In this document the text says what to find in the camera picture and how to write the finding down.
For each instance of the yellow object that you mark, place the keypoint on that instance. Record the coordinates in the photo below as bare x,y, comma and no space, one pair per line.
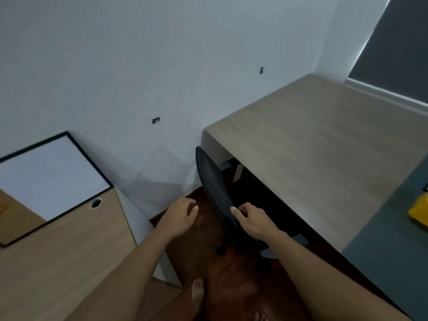
420,210

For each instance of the black office chair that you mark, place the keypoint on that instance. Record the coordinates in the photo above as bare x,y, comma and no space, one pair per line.
215,190

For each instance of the person's right thumb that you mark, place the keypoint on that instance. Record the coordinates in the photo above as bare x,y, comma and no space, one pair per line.
238,213

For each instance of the wooden side table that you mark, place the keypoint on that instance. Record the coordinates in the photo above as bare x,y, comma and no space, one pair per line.
67,267

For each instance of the person's left forearm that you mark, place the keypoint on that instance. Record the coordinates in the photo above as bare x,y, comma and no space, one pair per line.
130,274

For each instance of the black framed white board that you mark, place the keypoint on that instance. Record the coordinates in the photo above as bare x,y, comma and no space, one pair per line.
53,177

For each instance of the light wooden desk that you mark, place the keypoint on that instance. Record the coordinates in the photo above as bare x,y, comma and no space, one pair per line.
301,147

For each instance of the grey green desk mat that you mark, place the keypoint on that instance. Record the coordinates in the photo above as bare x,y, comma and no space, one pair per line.
394,257

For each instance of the white window frame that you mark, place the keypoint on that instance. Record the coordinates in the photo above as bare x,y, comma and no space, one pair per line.
384,93

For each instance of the person's right forearm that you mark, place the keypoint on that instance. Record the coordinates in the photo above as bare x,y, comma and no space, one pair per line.
331,284

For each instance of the dark grey window blind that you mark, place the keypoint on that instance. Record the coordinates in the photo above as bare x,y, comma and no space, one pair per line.
398,43

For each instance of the person's left fingers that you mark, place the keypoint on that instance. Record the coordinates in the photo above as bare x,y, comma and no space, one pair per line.
191,208

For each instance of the person's right hand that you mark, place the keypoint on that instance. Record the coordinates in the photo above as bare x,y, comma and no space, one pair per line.
259,225

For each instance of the person's left foot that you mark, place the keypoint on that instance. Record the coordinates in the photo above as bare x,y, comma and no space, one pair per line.
198,292

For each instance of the person's left hand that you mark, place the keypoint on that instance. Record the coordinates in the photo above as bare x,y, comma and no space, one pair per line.
175,218

